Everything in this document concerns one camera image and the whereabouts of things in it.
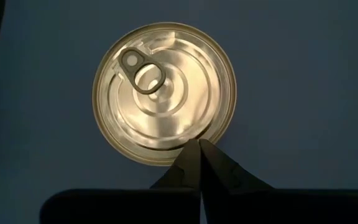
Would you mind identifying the blue table mat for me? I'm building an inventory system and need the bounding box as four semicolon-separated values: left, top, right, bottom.
0;0;358;224

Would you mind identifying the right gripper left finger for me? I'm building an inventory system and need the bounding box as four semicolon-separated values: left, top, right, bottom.
39;139;202;224

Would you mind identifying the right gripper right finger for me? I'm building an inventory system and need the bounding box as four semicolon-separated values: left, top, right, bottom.
199;139;358;224

